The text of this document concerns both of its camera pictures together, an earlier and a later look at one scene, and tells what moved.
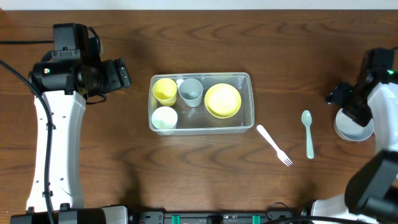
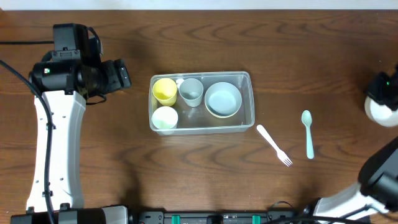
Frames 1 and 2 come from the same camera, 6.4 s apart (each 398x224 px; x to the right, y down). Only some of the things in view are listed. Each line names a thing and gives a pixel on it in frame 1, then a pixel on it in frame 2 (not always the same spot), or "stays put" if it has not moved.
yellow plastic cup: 165,91 stays put
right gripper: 339,94 → 376,90
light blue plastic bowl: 350,130 → 222,99
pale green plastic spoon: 306,119 stays put
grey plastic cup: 191,90 stays put
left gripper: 123,76 stays put
